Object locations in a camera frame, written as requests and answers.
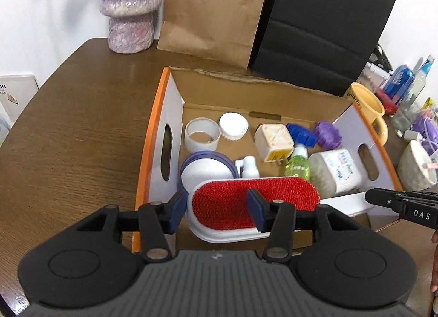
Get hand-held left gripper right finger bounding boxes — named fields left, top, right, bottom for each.
left=247, top=189, right=358, bottom=264

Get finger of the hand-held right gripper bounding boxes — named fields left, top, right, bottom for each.
left=396, top=191, right=438, bottom=201
left=364, top=188, right=405, bottom=209

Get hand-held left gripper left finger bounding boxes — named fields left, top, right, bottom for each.
left=73, top=188, right=187, bottom=263

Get red lint brush white base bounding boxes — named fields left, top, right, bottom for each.
left=186, top=177, right=321, bottom=243

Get white ridged bottle cap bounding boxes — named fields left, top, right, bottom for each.
left=218, top=112, right=250, bottom=142

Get blue ridged bottle cap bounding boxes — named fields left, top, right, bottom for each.
left=286, top=123, right=317, bottom=148

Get white cardboard box orange edges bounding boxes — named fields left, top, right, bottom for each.
left=133, top=67, right=404, bottom=252

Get person's right hand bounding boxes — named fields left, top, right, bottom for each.
left=430, top=231, right=438, bottom=292

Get round grey-white bowl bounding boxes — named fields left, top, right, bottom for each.
left=398, top=139, right=438, bottom=192

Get small white spray bottle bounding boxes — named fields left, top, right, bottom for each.
left=235, top=155, right=260, bottom=179

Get white lid purple rim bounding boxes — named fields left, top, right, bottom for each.
left=180, top=151, right=239, bottom=198

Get white jar with label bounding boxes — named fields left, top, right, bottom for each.
left=307, top=148, right=364, bottom=199

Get small green bottle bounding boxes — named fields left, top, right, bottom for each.
left=284, top=143, right=312, bottom=181

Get white charger plug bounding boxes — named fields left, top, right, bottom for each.
left=398, top=129, right=423, bottom=142

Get beige plug adapter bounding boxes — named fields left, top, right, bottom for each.
left=254, top=123, right=295, bottom=164

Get purple ridged cap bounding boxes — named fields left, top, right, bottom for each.
left=314, top=120, right=343, bottom=150

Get yellow mug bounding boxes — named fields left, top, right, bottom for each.
left=345, top=82, right=389, bottom=145

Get red small box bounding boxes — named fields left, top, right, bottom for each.
left=376, top=89, right=399, bottom=116

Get clear bottle with blue cap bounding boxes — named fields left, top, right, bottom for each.
left=391, top=54, right=436, bottom=133

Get blue labelled water bottle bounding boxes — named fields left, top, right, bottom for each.
left=383, top=65, right=417, bottom=105

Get black paper bag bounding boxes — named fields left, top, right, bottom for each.
left=250, top=0, right=399, bottom=97

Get white flat box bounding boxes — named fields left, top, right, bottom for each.
left=0, top=73, right=39, bottom=123

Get brown paper bag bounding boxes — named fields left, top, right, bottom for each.
left=157, top=0, right=276, bottom=71

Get pink marbled ceramic vase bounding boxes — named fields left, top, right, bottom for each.
left=99, top=0, right=163, bottom=54

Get white plastic ring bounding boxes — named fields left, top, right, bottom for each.
left=184, top=117, right=220, bottom=154

